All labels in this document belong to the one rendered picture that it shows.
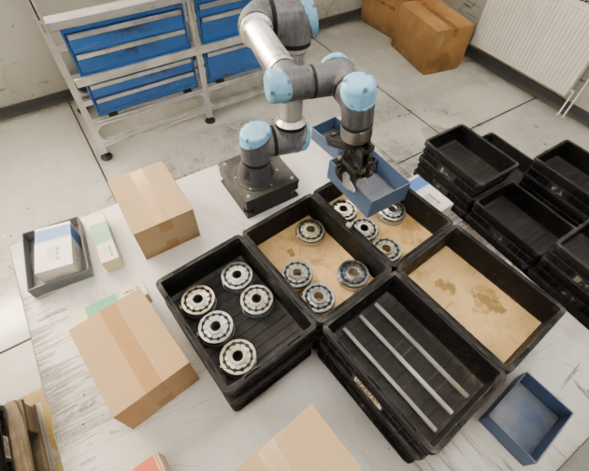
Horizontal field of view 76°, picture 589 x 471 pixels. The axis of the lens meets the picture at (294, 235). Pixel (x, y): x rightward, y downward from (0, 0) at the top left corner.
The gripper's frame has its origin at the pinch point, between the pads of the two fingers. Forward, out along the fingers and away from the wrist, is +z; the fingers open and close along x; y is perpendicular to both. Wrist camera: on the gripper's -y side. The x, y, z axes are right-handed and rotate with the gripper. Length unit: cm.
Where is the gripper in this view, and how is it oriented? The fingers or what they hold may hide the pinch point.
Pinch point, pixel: (349, 183)
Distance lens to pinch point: 111.7
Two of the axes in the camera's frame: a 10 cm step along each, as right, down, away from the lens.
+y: 5.1, 7.0, -5.0
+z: 1.0, 5.3, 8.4
